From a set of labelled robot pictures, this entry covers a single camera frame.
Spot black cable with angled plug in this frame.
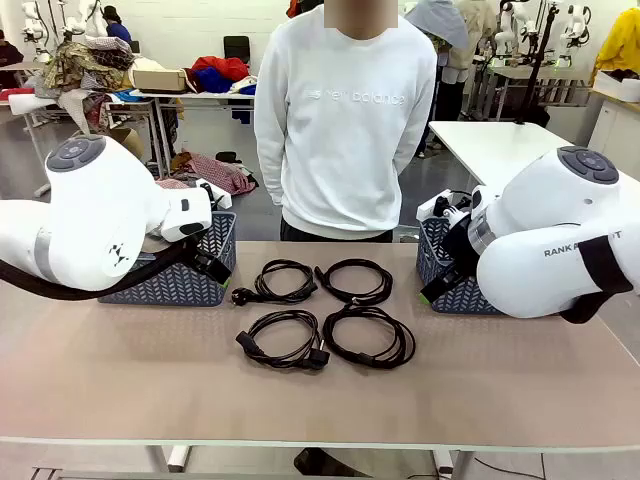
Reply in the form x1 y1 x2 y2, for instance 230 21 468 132
234 309 331 371

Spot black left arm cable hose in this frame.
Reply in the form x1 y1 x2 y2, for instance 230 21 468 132
0 239 201 302

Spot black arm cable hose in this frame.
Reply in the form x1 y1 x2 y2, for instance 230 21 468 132
559 234 636 325
0 239 201 302

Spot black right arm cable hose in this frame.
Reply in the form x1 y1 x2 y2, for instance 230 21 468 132
559 234 636 325

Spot black object under table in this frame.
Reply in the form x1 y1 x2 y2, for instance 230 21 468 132
293 447 371 479

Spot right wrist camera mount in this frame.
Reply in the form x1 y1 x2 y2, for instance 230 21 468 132
416 188 484 221

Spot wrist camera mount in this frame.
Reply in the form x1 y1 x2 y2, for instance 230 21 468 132
198 182 232 210
416 188 484 221

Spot black office chair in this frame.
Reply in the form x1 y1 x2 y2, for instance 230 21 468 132
223 35 250 65

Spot background person in dark top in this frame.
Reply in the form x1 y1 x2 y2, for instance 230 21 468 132
0 29 25 66

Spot checked clothes on floor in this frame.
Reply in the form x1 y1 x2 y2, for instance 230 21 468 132
154 149 259 196

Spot black tripod pole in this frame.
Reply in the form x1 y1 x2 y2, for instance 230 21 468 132
514 4 559 126

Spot background person in yellow jacket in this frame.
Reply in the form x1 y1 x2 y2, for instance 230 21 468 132
594 7 640 84

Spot black cable with round plug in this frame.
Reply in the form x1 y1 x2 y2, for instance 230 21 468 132
230 258 320 305

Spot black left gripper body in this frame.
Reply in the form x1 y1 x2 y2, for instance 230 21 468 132
184 234 222 275

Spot person in white sweatshirt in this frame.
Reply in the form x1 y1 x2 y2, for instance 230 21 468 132
253 0 439 244

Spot white open box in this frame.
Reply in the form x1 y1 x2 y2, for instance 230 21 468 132
592 69 640 104

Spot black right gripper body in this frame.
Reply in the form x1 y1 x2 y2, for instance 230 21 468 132
441 212 479 280

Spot background person in blue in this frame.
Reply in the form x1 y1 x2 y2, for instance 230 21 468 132
99 5 134 46

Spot white cabinet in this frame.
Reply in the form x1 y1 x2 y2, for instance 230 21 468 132
599 97 640 161

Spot background person in grey hoodie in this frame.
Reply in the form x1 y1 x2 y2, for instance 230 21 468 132
404 0 471 156

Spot white background table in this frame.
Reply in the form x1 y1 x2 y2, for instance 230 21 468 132
128 88 256 176

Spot grey background robot table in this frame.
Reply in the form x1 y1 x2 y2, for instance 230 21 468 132
487 64 594 109

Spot beige cardboard box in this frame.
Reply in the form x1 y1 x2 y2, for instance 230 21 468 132
130 67 189 93

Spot white table leg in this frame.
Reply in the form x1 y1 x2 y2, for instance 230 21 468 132
144 442 194 474
432 447 474 480

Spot blue-grey perforated plastic basket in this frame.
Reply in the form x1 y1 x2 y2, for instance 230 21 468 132
416 215 502 315
97 209 238 307

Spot pile of patterned clothes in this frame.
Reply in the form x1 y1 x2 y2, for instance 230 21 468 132
35 37 139 101

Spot thick black cable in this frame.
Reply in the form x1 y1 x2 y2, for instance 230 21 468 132
322 303 417 365

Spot background person in beige jacket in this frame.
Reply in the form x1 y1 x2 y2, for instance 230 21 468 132
459 0 497 56

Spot thin black cable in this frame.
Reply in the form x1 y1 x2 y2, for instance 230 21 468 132
317 258 394 305

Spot white padded board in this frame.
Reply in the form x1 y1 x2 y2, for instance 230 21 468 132
7 92 76 117

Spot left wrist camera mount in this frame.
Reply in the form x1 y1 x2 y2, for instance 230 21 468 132
198 182 232 210

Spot red and blue clothes pile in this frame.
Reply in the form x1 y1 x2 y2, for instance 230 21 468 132
183 55 259 96

